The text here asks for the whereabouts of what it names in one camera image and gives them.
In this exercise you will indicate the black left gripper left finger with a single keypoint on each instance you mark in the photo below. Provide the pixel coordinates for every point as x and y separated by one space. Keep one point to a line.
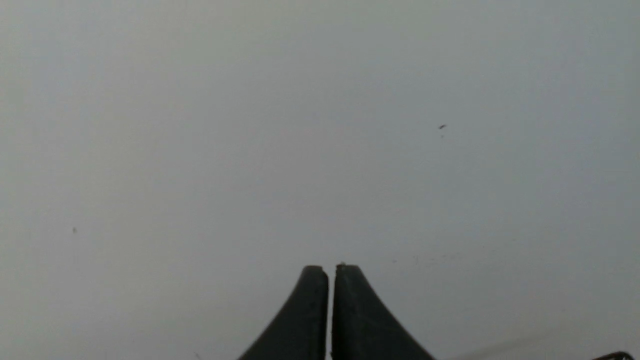
299 329

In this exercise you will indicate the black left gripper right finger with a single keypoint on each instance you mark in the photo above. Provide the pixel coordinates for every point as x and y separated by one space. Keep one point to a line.
363 328

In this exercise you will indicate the black wire mesh rack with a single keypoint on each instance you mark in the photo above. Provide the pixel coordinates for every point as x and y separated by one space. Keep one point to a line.
616 355

